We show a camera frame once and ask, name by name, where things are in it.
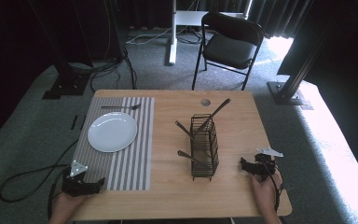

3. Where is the dark curtain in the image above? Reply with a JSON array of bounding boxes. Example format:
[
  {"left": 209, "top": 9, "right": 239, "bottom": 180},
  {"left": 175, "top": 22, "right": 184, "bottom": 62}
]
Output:
[{"left": 127, "top": 0, "right": 313, "bottom": 40}]

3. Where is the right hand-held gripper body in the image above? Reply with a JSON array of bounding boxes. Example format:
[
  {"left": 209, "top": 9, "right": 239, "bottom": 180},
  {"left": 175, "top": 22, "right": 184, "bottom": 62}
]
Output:
[{"left": 253, "top": 147, "right": 284, "bottom": 183}]

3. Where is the black folding chair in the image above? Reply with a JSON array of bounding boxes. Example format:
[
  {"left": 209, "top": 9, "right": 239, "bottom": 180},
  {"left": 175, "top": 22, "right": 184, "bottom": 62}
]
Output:
[{"left": 191, "top": 11, "right": 266, "bottom": 91}]

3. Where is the long metal cutlery piece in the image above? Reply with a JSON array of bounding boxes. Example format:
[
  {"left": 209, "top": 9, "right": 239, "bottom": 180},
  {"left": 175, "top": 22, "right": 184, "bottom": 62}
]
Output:
[{"left": 195, "top": 98, "right": 232, "bottom": 134}]

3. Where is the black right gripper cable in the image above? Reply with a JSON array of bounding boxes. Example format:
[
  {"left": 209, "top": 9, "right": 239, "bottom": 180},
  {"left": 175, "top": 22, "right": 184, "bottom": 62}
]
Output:
[{"left": 260, "top": 154, "right": 285, "bottom": 213}]

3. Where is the black metal stand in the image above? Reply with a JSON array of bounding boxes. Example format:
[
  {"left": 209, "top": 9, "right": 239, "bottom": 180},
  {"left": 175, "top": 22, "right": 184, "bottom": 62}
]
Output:
[
  {"left": 27, "top": 0, "right": 90, "bottom": 101},
  {"left": 267, "top": 29, "right": 335, "bottom": 106}
]

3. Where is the metal fork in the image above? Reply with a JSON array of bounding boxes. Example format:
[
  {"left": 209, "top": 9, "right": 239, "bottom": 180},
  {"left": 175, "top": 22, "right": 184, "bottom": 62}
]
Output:
[{"left": 101, "top": 103, "right": 142, "bottom": 111}]

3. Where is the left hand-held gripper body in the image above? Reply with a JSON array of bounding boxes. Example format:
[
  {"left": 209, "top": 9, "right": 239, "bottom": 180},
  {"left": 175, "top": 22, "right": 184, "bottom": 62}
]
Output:
[{"left": 61, "top": 160, "right": 90, "bottom": 198}]

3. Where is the white desk frame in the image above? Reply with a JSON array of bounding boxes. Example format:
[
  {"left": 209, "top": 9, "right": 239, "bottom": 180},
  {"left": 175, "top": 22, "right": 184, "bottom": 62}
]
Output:
[{"left": 167, "top": 0, "right": 254, "bottom": 66}]

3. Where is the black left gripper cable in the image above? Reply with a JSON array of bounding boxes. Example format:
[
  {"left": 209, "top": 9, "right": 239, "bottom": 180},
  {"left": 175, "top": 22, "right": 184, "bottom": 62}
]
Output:
[{"left": 0, "top": 138, "right": 80, "bottom": 219}]

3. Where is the person's left hand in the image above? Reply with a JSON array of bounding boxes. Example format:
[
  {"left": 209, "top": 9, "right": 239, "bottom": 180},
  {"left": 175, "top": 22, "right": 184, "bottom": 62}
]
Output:
[{"left": 48, "top": 190, "right": 91, "bottom": 224}]

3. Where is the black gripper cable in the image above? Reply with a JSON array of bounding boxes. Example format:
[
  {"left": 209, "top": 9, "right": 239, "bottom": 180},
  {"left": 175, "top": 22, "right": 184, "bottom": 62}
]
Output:
[
  {"left": 0, "top": 138, "right": 80, "bottom": 219},
  {"left": 260, "top": 154, "right": 285, "bottom": 213}
]

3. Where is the black wire cutlery rack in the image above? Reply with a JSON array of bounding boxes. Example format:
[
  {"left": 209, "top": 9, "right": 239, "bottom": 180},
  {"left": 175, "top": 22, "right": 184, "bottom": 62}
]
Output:
[{"left": 189, "top": 113, "right": 220, "bottom": 182}]

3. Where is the bundle of black floor cables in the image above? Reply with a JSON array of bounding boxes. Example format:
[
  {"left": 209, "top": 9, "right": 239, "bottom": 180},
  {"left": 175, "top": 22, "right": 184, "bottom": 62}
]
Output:
[{"left": 68, "top": 46, "right": 138, "bottom": 92}]

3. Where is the white round plate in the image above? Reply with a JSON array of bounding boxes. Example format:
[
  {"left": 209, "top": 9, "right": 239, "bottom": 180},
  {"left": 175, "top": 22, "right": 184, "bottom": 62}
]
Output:
[{"left": 87, "top": 111, "right": 138, "bottom": 153}]

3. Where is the grey striped placemat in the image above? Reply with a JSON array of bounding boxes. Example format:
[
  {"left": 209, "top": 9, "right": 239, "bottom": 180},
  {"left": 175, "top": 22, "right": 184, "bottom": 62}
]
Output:
[{"left": 71, "top": 96, "right": 156, "bottom": 191}]

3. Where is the person's right hand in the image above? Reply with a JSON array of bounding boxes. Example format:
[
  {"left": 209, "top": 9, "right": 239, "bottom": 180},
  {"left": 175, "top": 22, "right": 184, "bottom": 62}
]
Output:
[{"left": 249, "top": 171, "right": 284, "bottom": 218}]

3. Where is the white floor cable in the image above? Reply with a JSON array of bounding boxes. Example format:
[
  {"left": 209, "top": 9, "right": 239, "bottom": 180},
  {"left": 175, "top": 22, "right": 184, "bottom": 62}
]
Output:
[{"left": 126, "top": 26, "right": 173, "bottom": 46}]

